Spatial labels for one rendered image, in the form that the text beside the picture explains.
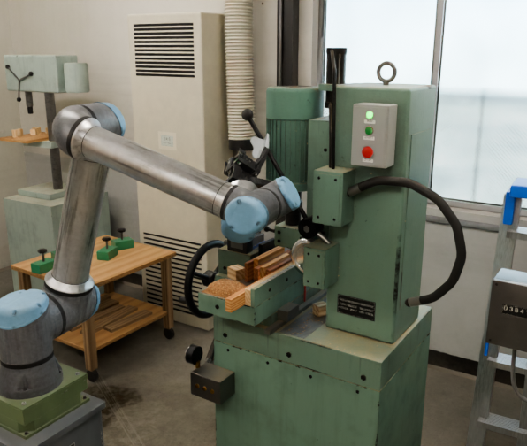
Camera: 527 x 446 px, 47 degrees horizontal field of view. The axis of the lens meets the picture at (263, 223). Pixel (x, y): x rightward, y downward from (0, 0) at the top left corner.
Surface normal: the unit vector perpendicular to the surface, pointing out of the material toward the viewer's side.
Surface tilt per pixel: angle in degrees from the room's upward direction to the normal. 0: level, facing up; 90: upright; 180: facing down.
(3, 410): 90
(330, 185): 90
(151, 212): 90
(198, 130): 90
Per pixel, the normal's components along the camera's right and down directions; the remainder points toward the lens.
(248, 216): -0.32, 0.28
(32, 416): 0.85, 0.15
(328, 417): -0.55, 0.23
